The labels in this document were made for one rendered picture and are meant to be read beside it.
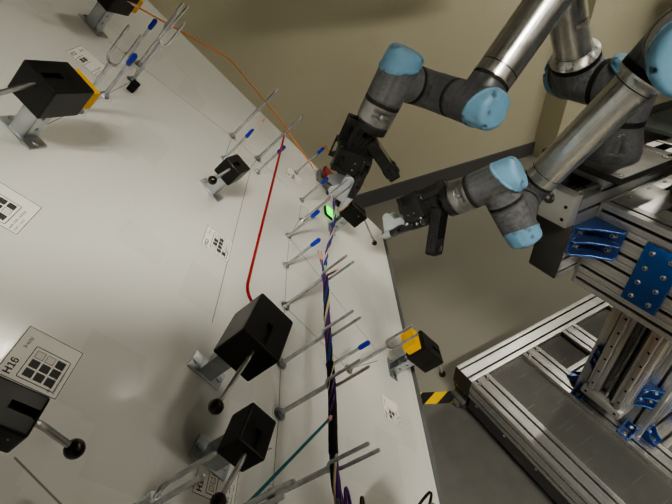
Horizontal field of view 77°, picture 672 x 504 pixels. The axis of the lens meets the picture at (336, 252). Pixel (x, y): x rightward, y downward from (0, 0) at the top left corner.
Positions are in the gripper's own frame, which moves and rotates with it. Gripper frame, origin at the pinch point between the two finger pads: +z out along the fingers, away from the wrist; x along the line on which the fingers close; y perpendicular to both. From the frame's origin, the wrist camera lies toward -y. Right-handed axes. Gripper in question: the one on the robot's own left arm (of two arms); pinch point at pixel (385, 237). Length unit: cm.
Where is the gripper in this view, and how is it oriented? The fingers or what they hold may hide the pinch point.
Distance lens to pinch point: 106.9
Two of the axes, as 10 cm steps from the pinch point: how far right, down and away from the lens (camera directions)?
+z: -7.2, 3.1, 6.2
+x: -6.0, 1.6, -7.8
